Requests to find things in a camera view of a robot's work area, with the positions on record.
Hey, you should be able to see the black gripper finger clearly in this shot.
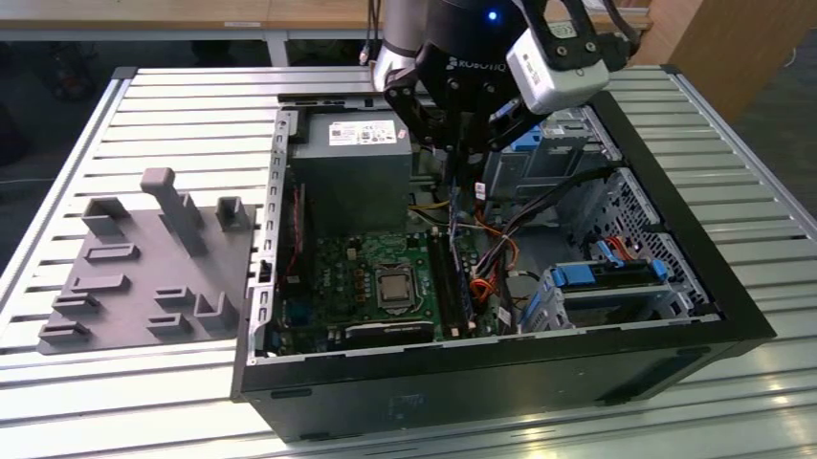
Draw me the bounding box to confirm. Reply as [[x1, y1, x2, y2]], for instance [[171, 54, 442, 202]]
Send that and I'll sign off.
[[382, 66, 458, 155], [460, 98, 545, 158]]

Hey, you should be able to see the metal optical drive bay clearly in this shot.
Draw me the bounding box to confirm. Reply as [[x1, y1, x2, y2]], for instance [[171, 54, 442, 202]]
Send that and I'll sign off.
[[497, 107, 625, 166]]

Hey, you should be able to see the grey power supply unit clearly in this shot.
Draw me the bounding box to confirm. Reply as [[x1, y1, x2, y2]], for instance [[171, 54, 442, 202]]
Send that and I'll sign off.
[[290, 112, 414, 233]]

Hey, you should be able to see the perforated metal drive cage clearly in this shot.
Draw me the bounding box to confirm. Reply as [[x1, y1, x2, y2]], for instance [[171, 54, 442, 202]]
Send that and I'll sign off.
[[561, 166, 678, 269]]

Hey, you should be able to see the green Dell motherboard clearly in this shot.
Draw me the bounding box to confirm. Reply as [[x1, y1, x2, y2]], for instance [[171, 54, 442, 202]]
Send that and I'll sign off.
[[271, 228, 512, 358]]

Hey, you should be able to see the hard disk in blue carrier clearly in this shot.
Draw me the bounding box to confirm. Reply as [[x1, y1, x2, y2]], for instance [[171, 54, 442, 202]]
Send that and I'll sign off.
[[545, 260, 672, 291]]

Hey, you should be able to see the silver CPU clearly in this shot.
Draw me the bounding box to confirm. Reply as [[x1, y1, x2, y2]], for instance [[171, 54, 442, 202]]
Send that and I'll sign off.
[[381, 275, 413, 301]]

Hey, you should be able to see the wooden cabinet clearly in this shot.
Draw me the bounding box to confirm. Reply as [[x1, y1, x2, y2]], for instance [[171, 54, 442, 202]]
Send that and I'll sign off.
[[628, 0, 817, 120]]

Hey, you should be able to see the silver disk bay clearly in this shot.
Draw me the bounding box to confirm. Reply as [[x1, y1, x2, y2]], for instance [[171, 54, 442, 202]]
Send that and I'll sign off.
[[520, 260, 723, 336]]

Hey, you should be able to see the metal CPU socket cover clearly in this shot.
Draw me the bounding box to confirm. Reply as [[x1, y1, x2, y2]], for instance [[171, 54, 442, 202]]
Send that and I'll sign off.
[[373, 265, 421, 312]]

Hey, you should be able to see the black graphics card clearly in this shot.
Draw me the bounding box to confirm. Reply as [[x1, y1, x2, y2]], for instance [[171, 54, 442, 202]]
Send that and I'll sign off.
[[343, 318, 437, 349]]

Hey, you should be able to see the black open PC case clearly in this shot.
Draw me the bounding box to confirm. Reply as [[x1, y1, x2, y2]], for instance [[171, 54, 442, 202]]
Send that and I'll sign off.
[[229, 88, 779, 444]]

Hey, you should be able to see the grey parts rack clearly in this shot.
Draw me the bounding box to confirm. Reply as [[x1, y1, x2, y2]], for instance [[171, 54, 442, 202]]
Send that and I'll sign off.
[[36, 166, 261, 358]]

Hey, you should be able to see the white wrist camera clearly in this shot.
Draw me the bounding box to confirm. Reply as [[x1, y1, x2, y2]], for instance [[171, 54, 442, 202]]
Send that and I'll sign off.
[[508, 31, 612, 116]]

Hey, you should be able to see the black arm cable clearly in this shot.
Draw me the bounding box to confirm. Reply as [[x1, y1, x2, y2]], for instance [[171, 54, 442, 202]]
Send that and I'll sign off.
[[358, 0, 379, 66]]

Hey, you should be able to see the thick black cable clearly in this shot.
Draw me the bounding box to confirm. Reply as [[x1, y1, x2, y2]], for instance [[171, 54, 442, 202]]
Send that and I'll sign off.
[[478, 164, 618, 240]]

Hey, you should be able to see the black camera bracket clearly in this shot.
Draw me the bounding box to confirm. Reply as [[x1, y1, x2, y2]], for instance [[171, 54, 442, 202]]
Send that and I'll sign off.
[[520, 0, 640, 73]]

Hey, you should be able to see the blue data wire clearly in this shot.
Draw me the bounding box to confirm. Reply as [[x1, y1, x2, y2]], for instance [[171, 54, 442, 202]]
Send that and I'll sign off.
[[596, 240, 630, 269]]

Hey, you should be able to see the red power wire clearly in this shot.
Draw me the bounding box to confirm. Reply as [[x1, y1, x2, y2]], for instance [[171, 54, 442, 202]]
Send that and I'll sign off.
[[609, 234, 648, 263]]

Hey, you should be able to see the orange red wire bundle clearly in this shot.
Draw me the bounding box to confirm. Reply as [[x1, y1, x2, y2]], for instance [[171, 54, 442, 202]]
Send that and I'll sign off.
[[469, 229, 522, 307]]

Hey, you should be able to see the black cable bundle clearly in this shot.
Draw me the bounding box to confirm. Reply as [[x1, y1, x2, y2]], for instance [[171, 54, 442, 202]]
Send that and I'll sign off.
[[494, 257, 520, 336]]

